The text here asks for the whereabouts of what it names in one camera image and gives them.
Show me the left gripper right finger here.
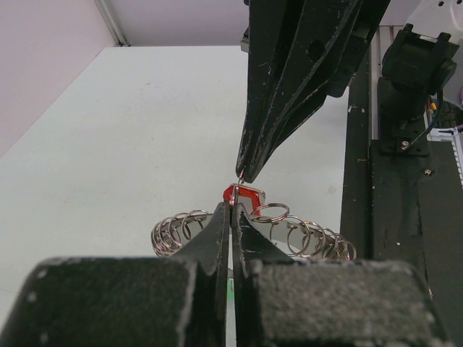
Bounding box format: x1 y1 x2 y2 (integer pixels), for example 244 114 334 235
231 204 452 346

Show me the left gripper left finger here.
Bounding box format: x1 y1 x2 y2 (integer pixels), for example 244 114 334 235
1 202 230 346

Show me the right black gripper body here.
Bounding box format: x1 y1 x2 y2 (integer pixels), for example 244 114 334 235
240 0 391 98

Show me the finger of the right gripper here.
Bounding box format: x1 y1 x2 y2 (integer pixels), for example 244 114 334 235
237 1 304 177
245 1 362 181

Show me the metal key organizer ring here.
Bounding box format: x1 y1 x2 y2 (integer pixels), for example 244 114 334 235
150 200 359 261

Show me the red key tag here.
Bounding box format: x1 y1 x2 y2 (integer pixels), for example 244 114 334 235
223 184 266 214

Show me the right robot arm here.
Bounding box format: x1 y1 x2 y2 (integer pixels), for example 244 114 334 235
236 1 462 182

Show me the left aluminium frame post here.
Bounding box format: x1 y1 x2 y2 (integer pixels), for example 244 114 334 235
94 0 131 47

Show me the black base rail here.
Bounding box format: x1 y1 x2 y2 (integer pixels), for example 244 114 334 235
340 58 462 346

